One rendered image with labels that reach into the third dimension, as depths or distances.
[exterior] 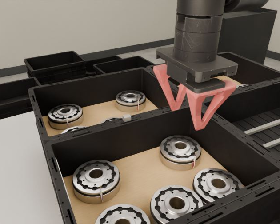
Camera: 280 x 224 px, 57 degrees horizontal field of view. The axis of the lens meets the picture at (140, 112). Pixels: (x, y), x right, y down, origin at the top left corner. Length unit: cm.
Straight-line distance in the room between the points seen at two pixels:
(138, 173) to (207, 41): 39
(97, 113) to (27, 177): 29
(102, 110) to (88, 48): 296
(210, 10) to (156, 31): 399
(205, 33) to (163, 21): 403
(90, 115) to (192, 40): 58
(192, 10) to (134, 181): 41
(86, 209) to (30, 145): 48
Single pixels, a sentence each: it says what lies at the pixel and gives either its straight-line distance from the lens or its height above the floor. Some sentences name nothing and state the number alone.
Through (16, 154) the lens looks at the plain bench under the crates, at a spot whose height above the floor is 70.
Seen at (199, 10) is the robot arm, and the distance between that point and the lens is 32.
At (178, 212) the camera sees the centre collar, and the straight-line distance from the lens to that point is 52.
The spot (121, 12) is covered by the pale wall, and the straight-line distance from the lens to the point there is 392.
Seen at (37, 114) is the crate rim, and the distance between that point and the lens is 70.
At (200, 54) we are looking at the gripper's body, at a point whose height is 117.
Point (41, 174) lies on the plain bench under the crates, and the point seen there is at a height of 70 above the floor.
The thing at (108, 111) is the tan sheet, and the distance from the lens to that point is 87.
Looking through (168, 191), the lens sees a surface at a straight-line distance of 55.
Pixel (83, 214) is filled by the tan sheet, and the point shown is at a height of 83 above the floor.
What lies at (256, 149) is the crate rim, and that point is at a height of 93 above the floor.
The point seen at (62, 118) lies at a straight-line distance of 80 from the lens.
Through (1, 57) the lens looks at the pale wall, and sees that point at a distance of 356.
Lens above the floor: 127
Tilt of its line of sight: 31 degrees down
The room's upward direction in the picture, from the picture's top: straight up
